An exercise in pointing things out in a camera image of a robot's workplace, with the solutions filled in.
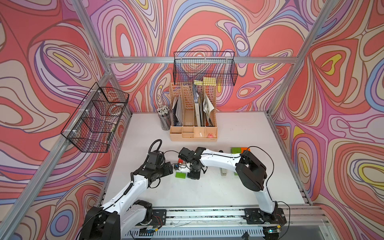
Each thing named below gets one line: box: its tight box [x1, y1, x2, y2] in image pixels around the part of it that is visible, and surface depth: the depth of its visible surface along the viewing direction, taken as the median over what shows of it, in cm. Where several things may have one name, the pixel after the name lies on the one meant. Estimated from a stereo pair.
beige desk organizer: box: [169, 82, 218, 142], surface depth 103 cm
